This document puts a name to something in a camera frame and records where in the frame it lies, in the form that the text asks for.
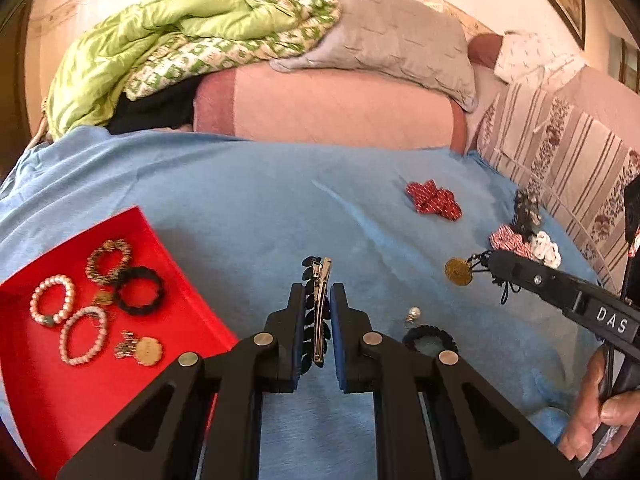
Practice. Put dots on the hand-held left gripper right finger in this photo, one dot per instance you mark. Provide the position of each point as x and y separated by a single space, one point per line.
336 340

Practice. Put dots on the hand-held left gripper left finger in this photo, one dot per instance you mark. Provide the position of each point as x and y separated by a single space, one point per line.
299 340

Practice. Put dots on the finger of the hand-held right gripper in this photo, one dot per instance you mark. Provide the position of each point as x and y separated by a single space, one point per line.
530 275

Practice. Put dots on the black hair clip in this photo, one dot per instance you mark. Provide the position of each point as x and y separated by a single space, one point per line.
316 310

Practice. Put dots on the gold disc pendant with charms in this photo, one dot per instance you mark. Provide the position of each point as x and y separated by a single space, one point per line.
147 351

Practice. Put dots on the small gold charm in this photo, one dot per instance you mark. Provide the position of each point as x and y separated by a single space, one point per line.
102 297

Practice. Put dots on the red box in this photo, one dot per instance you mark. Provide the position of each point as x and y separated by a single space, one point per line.
30 410

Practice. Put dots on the person's right hand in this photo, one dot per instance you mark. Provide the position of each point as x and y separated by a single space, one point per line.
585 410

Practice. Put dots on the white scrunchie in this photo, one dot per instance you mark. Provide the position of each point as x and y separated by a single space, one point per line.
545 250

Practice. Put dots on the red checked scrunchie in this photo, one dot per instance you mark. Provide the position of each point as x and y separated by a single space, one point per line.
505 240

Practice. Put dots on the black grey scrunchie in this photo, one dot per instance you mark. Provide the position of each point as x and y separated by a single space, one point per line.
527 212

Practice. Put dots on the pearl earring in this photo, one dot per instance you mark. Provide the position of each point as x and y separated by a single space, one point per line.
414 314

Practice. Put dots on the red dotted scrunchie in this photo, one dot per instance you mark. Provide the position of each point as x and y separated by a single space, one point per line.
432 200

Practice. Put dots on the striped floral cushion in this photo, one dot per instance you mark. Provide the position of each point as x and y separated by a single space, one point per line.
560 150

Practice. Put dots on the blue blanket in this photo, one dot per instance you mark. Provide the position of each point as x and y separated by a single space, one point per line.
250 200

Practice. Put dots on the white printed cloth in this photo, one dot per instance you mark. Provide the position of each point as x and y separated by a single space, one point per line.
530 57

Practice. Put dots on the pink sofa cushion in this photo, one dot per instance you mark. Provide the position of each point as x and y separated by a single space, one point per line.
325 110

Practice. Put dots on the black cloth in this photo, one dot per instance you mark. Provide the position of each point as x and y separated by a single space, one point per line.
155 110

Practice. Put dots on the grey pillow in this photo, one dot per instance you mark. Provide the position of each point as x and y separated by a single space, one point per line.
390 35

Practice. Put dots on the green quilt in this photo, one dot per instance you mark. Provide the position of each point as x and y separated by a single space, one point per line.
125 35

